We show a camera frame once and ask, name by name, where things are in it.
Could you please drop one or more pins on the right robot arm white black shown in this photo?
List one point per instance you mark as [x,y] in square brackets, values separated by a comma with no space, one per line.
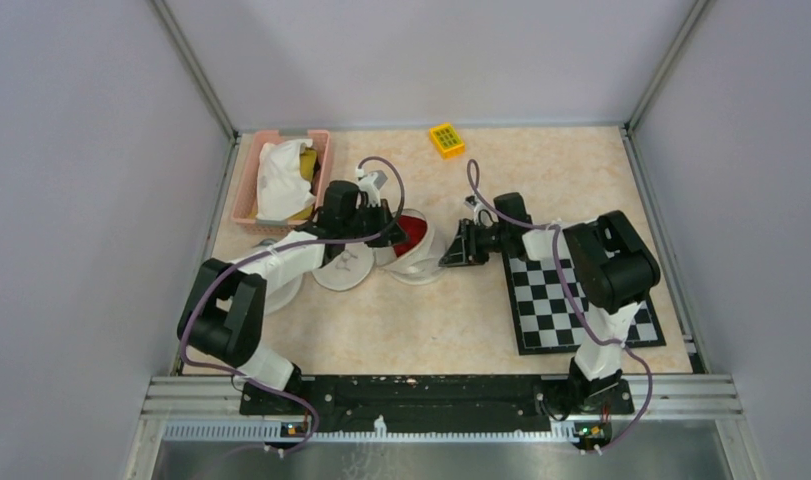
[604,269]

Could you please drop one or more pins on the black white checkerboard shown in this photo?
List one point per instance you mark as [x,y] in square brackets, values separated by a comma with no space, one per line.
[543,319]

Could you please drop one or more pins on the yellow bra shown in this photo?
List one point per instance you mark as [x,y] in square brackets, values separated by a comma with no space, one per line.
[307,172]

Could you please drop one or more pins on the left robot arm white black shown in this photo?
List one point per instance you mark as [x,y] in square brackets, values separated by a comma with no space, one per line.
[224,314]

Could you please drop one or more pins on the red bra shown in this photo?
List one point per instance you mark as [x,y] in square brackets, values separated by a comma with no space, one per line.
[415,228]

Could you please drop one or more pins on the aluminium front rail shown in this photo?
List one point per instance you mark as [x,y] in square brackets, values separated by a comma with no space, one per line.
[206,408]

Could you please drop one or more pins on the pink plastic basket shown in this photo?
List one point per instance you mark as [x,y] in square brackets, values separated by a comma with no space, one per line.
[283,180]

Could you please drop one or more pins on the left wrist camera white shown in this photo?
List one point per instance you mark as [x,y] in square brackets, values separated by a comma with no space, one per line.
[370,185]

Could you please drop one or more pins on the yellow toy brick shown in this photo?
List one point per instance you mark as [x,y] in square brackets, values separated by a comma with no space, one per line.
[447,141]

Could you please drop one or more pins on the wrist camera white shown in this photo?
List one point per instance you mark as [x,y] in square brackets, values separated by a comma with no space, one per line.
[481,214]
[370,185]

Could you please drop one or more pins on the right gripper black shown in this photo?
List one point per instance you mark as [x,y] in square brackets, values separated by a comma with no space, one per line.
[465,250]

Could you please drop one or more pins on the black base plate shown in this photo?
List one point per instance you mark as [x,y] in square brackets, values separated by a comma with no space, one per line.
[437,404]

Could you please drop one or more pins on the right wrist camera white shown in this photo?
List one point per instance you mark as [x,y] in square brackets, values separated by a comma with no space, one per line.
[481,214]

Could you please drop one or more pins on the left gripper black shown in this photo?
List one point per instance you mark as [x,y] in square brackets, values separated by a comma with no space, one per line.
[385,220]

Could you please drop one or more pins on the white bra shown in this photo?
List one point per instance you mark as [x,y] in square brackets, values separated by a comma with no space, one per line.
[282,182]

